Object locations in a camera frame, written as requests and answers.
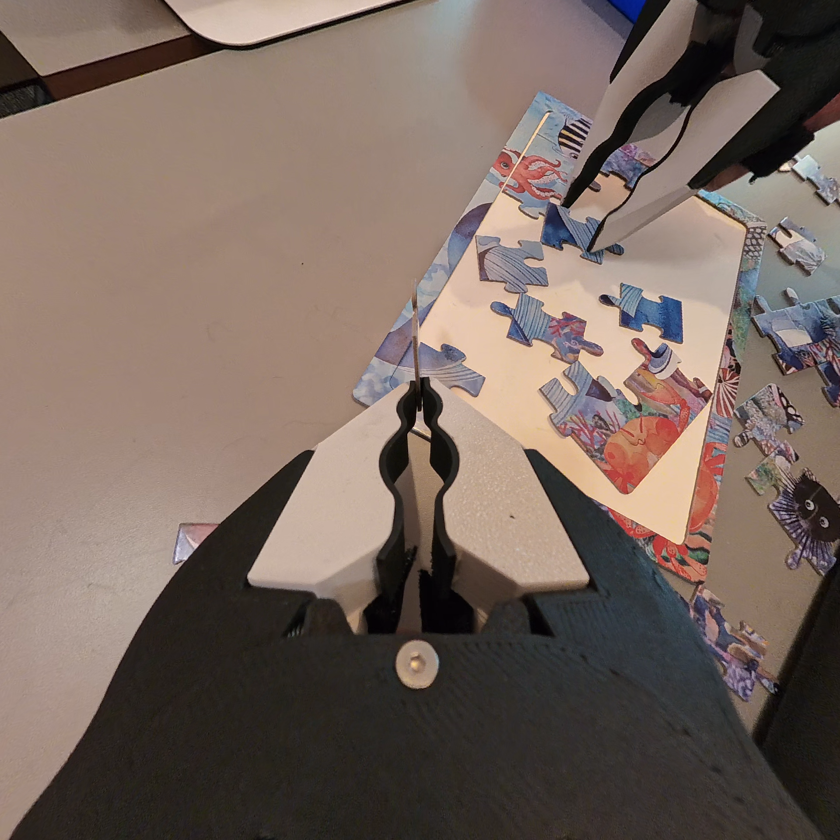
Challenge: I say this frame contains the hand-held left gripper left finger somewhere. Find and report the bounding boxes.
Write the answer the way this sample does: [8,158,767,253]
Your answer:
[247,382,421,632]

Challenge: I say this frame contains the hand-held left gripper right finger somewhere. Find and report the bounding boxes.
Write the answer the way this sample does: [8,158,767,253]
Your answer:
[420,382,589,632]

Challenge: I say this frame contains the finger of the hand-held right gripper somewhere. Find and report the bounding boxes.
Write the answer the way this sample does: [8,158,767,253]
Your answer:
[563,0,697,210]
[587,69,782,255]

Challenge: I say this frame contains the striped fish puzzle piece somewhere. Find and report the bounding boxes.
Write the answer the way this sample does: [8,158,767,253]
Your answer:
[558,117,595,158]

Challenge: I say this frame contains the purple blue edge puzzle piece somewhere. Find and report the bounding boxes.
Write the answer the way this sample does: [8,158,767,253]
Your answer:
[600,146,657,191]

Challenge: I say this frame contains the pale blue octopus arm piece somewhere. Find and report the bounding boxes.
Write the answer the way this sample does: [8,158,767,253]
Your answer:
[521,152,578,188]

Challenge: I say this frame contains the sea print jigsaw puzzle board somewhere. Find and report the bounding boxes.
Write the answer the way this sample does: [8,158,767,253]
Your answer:
[353,91,765,581]

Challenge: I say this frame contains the red octopus head puzzle piece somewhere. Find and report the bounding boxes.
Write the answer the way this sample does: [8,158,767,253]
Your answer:
[515,177,568,221]

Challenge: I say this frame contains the joined orange crab puzzle pieces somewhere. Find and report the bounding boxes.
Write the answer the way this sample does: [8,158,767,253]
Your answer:
[600,336,714,495]

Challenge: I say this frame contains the dark blue striped whale piece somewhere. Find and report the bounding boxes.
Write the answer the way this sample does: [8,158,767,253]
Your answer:
[541,203,624,265]

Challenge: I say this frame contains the blue swoosh corner puzzle piece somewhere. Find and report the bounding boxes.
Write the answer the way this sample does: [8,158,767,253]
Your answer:
[420,343,487,399]

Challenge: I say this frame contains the pink coral seahorse puzzle piece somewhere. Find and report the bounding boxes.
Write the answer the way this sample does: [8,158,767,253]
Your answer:
[548,314,603,364]

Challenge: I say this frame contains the dark blue striped puzzle piece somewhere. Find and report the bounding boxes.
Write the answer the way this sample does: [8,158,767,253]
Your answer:
[598,283,685,343]

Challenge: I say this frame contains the striped whale belly puzzle piece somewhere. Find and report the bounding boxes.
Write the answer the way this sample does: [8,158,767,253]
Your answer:
[491,293,555,345]

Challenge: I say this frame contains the pale striped whale fin piece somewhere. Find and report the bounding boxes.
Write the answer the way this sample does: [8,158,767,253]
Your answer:
[474,236,549,294]

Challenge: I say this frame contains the person's right hand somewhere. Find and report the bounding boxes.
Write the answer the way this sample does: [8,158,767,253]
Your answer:
[713,88,840,193]

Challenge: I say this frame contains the small blue purple puzzle piece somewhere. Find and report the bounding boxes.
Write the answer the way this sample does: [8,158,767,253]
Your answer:
[792,155,840,204]

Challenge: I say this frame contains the purple grey peeled puzzle piece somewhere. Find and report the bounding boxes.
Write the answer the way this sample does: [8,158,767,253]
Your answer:
[172,521,221,567]

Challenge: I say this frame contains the pale blue white striped piece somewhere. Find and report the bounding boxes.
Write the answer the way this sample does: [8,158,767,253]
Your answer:
[768,218,826,273]

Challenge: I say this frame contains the grey blue white puzzle piece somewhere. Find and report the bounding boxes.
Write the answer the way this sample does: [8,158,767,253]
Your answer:
[751,287,840,389]

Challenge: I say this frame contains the black spiny fish puzzle piece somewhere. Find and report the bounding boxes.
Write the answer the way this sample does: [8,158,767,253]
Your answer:
[748,453,840,577]

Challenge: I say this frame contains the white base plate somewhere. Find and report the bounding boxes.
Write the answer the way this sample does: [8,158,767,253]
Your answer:
[161,0,421,48]

